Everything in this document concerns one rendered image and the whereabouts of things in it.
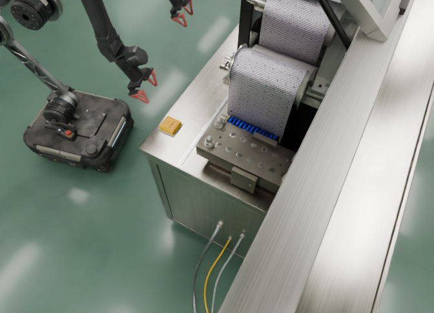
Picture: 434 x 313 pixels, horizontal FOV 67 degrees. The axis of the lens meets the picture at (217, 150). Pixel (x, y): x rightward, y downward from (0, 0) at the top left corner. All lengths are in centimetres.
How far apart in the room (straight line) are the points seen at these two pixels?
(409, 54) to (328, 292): 72
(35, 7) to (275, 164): 125
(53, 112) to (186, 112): 109
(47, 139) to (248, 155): 159
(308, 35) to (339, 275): 84
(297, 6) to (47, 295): 201
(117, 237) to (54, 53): 188
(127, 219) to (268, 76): 149
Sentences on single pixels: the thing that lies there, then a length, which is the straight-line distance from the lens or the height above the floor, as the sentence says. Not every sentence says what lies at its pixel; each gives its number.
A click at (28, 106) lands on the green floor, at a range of 308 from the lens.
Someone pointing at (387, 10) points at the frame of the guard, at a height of 168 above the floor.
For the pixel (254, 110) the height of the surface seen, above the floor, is 112.
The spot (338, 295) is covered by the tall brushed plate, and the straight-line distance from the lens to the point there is 69.
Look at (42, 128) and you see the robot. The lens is 255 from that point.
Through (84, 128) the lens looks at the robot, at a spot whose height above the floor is 26.
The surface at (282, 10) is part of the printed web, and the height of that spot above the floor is 137.
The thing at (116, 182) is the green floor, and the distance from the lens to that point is 242.
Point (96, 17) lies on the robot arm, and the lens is 122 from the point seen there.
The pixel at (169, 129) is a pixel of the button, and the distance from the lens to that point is 144.
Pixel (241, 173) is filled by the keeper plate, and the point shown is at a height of 102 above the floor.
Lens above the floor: 209
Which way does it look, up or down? 58 degrees down
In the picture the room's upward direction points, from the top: 1 degrees clockwise
